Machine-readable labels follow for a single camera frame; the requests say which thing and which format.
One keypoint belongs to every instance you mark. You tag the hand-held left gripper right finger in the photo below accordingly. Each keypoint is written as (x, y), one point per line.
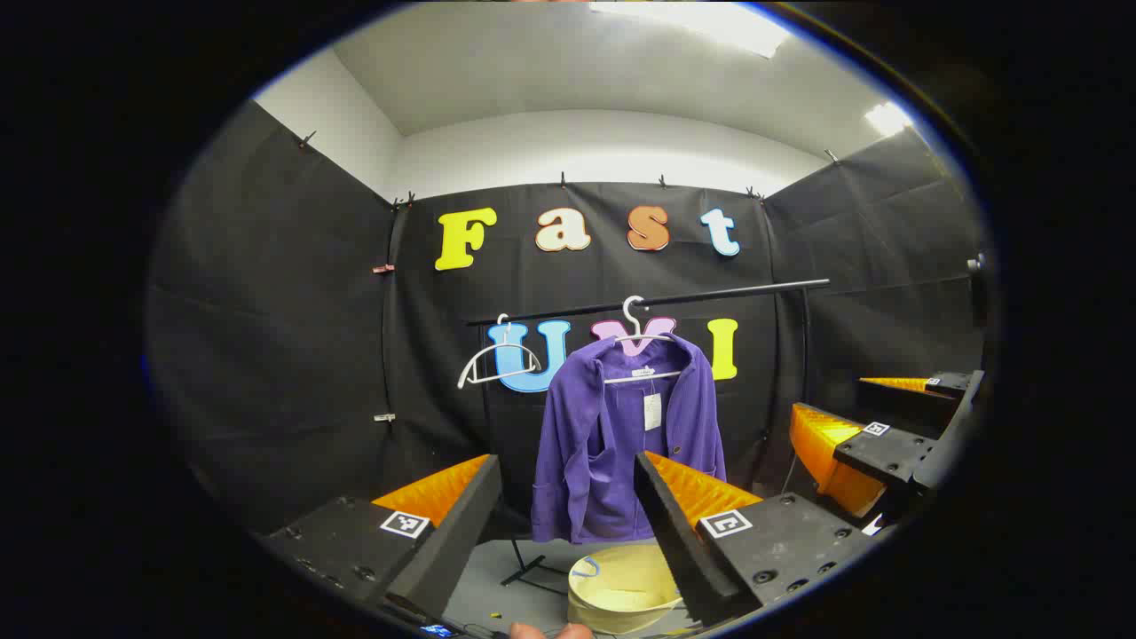
(674, 541)

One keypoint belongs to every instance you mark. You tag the purple knit cardigan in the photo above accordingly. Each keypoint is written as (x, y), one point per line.
(603, 479)

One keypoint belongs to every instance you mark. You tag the cream laundry hamper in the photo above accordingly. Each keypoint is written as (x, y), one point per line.
(621, 586)

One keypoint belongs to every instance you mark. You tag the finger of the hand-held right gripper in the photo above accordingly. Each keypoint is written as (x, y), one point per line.
(905, 404)
(879, 453)

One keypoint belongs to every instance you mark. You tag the small ceiling light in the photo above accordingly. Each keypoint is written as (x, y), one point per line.
(887, 118)

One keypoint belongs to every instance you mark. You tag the row of black clips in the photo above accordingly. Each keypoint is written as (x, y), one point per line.
(563, 182)

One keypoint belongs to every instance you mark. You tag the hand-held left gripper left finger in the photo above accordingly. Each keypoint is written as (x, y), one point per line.
(461, 532)

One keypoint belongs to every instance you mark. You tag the white clothes hanger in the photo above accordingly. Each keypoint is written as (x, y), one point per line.
(666, 374)
(466, 371)

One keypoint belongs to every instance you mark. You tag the long ceiling light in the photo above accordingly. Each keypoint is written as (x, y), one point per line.
(692, 22)

